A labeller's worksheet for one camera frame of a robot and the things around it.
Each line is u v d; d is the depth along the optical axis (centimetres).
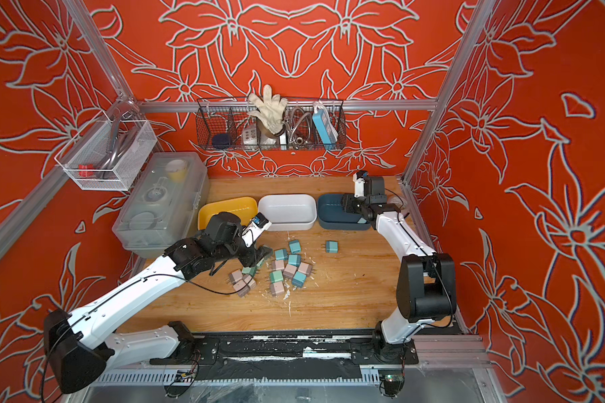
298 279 86
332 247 94
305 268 88
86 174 70
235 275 87
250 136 94
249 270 87
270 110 92
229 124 102
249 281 85
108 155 76
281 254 92
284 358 73
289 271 88
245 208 107
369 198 69
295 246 95
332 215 110
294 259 90
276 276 86
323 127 86
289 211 108
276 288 83
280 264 90
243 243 65
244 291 83
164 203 92
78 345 38
